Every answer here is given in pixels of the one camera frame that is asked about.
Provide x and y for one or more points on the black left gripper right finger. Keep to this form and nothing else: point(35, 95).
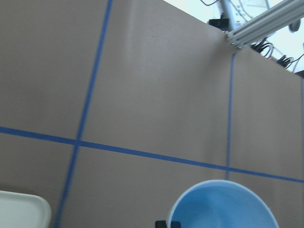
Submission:
point(175, 224)

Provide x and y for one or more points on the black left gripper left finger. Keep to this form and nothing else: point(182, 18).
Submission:
point(160, 224)

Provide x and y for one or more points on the light blue plastic cup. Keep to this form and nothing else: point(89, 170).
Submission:
point(221, 204)

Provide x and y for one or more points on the cream plastic tray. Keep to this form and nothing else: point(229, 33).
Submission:
point(18, 210)

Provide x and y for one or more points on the aluminium frame post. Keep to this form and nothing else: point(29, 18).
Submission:
point(270, 21)

